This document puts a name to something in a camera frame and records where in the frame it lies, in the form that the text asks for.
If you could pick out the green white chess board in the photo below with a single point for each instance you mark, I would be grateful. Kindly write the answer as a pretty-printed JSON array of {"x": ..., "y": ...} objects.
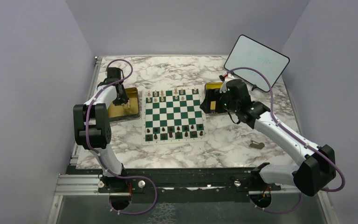
[{"x": 173, "y": 113}]

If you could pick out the small brass padlock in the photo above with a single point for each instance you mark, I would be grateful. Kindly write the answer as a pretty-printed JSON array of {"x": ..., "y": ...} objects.
[{"x": 256, "y": 145}]

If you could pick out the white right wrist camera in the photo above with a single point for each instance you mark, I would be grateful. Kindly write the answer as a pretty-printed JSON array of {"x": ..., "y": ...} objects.
[{"x": 224, "y": 79}]

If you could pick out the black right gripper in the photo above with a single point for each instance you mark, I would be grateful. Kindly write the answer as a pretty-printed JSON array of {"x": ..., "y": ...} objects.
[{"x": 211, "y": 95}]

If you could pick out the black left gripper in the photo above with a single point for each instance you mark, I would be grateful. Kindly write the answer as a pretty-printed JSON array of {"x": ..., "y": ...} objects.
[{"x": 123, "y": 99}]

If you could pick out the gold metal tin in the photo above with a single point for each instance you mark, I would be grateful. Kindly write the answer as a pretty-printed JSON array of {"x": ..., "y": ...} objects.
[
  {"x": 129, "y": 111},
  {"x": 214, "y": 86}
]

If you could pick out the small whiteboard on stand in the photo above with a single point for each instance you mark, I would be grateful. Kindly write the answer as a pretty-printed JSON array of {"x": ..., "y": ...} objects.
[{"x": 248, "y": 52}]

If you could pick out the left gold metal tin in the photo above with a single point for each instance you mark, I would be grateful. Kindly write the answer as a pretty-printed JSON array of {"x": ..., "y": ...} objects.
[{"x": 129, "y": 111}]

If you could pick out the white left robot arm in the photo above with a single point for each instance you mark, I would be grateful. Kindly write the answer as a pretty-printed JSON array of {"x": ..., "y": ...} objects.
[{"x": 91, "y": 122}]

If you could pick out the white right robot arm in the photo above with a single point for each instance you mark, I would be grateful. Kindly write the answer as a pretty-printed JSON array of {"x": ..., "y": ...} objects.
[{"x": 314, "y": 165}]

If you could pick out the right gold metal tin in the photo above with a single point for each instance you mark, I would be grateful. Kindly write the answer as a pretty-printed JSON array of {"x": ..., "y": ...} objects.
[{"x": 214, "y": 86}]

